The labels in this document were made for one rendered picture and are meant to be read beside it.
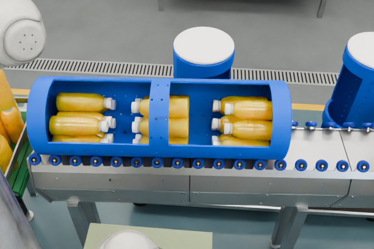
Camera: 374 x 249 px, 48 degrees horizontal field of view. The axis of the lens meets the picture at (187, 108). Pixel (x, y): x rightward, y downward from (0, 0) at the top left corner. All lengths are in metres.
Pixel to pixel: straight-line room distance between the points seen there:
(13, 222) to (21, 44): 0.32
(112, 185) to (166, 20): 2.54
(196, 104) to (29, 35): 1.03
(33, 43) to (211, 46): 1.30
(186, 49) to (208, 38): 0.14
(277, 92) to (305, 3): 2.99
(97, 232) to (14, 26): 0.76
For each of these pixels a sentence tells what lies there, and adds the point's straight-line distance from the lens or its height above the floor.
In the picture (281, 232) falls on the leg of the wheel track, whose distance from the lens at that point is 2.32.
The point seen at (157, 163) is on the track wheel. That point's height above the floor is 0.96.
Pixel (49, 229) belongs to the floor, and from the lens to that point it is 2.60.
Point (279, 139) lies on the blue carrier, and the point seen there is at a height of 1.14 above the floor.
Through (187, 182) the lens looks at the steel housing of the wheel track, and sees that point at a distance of 1.59.
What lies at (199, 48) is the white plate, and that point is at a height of 1.04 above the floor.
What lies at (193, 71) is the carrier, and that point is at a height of 0.99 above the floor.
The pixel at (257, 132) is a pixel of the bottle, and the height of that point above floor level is 1.12.
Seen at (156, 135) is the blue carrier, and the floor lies 1.15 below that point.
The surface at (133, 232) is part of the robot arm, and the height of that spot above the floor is 1.33.
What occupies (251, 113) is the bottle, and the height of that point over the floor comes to 1.16.
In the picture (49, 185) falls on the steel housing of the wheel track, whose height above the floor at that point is 0.84.
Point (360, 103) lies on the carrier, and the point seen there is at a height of 0.82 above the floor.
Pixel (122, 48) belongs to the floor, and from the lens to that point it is 3.64.
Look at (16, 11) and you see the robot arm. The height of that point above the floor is 1.84.
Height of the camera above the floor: 2.18
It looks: 46 degrees down
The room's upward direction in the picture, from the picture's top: straight up
